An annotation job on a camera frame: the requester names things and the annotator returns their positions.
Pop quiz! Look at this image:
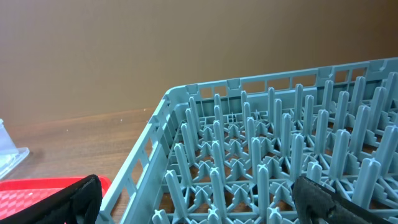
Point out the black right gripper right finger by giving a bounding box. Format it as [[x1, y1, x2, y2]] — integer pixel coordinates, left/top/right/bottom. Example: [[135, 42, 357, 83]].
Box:
[[292, 176, 388, 224]]

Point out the red plastic tray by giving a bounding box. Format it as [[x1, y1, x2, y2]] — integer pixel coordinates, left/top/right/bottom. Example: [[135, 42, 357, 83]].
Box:
[[0, 175, 112, 220]]

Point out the clear plastic bin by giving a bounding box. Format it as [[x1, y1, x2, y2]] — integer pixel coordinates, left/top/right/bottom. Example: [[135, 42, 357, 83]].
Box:
[[0, 119, 30, 179]]

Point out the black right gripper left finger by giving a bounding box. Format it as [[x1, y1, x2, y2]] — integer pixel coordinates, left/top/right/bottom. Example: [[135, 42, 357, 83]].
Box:
[[0, 174, 103, 224]]

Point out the grey dishwasher rack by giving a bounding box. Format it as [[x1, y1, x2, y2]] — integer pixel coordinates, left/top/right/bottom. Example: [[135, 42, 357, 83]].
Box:
[[97, 58, 397, 223]]

